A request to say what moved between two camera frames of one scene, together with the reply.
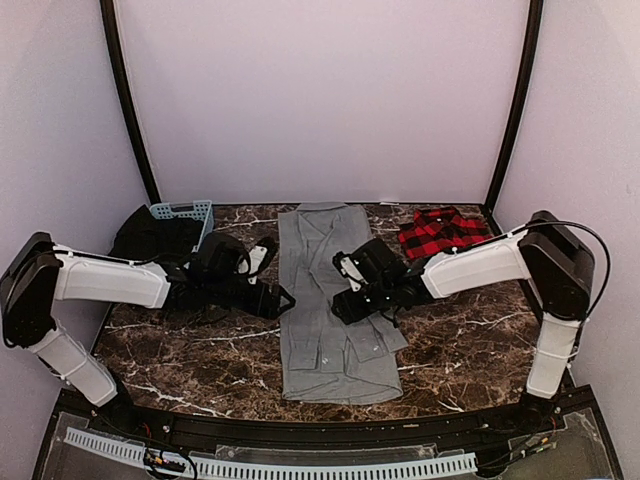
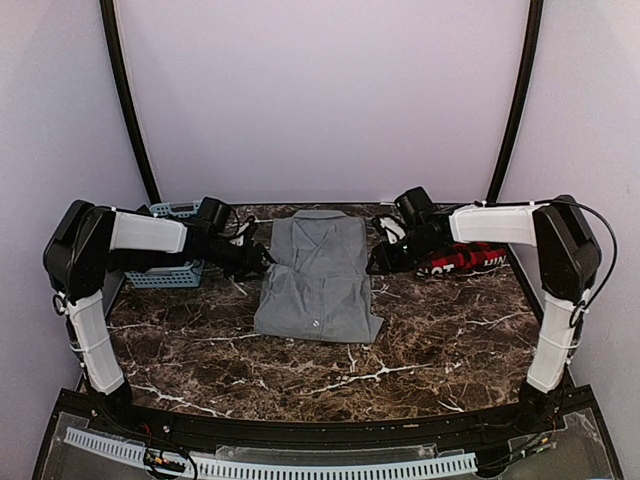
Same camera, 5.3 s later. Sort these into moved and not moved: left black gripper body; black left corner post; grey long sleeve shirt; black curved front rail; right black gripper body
Moved: left black gripper body; right black gripper body; grey long sleeve shirt
Not moved: black curved front rail; black left corner post
